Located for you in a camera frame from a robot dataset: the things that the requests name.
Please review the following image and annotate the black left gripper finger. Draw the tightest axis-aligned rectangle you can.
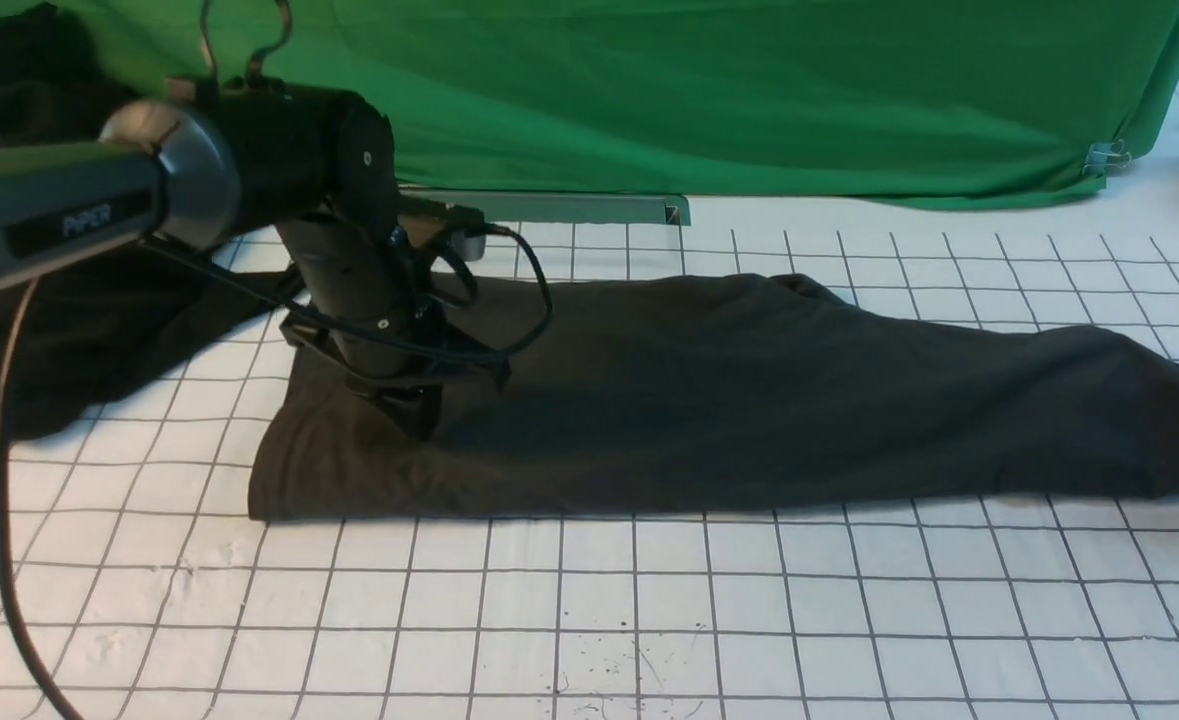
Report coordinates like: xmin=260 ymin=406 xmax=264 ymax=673
xmin=374 ymin=387 xmax=443 ymax=441

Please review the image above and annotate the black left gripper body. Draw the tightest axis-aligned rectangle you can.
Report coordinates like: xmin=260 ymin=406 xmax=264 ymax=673
xmin=277 ymin=214 xmax=511 ymax=401

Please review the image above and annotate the dark gray long-sleeve shirt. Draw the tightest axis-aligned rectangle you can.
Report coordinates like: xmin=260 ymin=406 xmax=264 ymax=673
xmin=249 ymin=275 xmax=1179 ymax=521

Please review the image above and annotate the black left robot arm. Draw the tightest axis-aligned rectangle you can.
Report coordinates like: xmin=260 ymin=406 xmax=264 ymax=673
xmin=0 ymin=78 xmax=511 ymax=440

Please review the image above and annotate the gray metal tray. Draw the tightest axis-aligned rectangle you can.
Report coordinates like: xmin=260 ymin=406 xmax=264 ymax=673
xmin=403 ymin=187 xmax=691 ymax=225

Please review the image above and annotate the pile of dark clothes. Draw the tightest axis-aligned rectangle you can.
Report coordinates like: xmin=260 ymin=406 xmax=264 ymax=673
xmin=0 ymin=1 xmax=274 ymax=441

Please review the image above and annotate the white grid table mat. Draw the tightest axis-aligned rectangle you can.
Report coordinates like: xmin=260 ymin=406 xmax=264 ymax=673
xmin=0 ymin=181 xmax=1179 ymax=719

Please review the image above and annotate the green backdrop cloth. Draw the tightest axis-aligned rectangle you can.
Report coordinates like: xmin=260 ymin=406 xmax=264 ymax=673
xmin=0 ymin=0 xmax=1179 ymax=212

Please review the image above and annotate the binder clip on cloth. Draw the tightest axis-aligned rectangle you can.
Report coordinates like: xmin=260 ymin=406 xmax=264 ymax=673
xmin=1081 ymin=140 xmax=1133 ymax=178

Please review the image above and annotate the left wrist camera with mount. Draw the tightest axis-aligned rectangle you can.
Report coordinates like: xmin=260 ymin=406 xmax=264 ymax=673
xmin=397 ymin=194 xmax=490 ymax=263

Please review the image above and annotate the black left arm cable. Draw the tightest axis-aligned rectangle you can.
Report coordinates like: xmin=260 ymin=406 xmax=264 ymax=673
xmin=0 ymin=0 xmax=555 ymax=720

